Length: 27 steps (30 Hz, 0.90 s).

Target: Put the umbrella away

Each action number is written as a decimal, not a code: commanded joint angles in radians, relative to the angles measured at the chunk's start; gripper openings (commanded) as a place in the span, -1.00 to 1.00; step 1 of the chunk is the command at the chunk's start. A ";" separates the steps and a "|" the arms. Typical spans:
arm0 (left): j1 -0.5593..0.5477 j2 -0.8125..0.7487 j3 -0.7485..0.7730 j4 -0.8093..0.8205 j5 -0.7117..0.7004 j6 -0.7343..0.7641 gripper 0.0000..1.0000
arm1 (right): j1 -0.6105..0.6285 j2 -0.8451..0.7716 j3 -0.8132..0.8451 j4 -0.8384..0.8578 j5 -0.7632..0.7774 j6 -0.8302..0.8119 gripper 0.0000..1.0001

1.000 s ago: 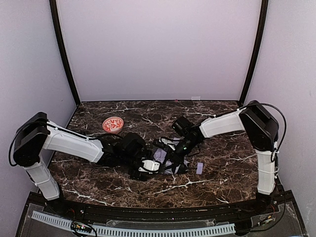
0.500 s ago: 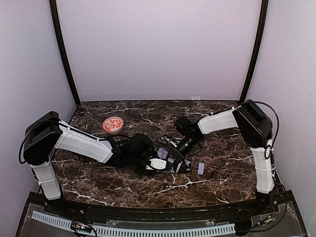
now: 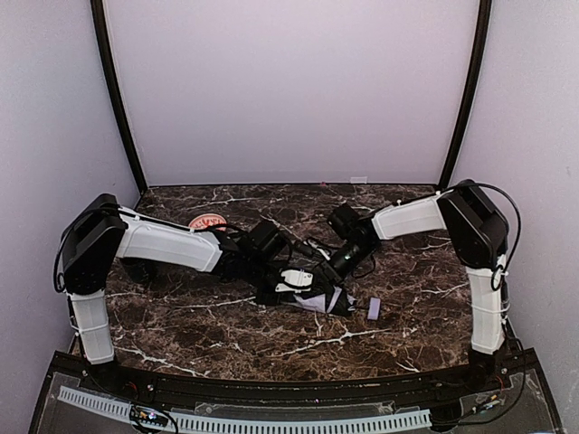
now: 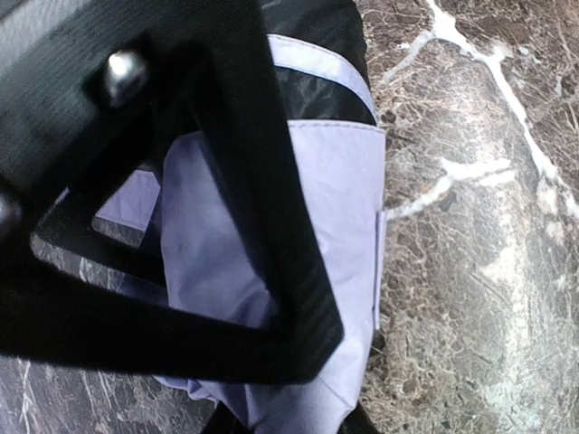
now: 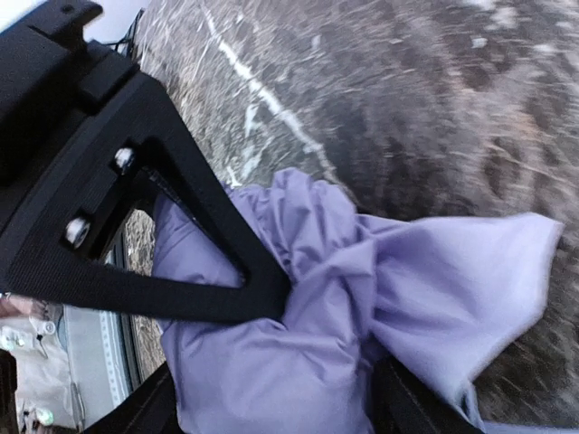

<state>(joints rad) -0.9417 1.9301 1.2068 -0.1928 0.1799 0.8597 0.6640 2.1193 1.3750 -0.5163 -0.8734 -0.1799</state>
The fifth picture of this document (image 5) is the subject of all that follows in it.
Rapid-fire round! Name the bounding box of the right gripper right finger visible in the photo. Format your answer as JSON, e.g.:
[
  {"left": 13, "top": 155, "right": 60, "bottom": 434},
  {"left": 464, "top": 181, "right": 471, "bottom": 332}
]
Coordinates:
[{"left": 371, "top": 356, "right": 481, "bottom": 434}]

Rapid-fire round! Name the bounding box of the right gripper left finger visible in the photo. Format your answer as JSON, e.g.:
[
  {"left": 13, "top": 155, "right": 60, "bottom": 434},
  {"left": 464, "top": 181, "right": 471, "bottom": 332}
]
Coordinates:
[{"left": 84, "top": 365, "right": 179, "bottom": 434}]

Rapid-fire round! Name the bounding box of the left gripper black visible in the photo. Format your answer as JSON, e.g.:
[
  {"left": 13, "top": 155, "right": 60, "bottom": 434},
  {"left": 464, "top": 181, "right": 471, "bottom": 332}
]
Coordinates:
[{"left": 1, "top": 1, "right": 138, "bottom": 217}]

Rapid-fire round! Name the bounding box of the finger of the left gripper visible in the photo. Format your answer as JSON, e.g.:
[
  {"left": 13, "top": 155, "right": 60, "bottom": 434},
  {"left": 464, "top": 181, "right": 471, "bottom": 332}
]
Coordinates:
[{"left": 1, "top": 73, "right": 290, "bottom": 324}]

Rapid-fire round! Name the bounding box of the lavender folding umbrella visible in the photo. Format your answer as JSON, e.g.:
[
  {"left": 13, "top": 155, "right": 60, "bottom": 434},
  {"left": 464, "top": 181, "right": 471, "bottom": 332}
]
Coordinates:
[{"left": 160, "top": 169, "right": 563, "bottom": 433}]

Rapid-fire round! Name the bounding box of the grey slotted cable duct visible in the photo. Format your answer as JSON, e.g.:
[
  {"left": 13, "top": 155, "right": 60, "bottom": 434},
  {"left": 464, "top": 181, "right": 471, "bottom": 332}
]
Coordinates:
[{"left": 62, "top": 216, "right": 146, "bottom": 408}]

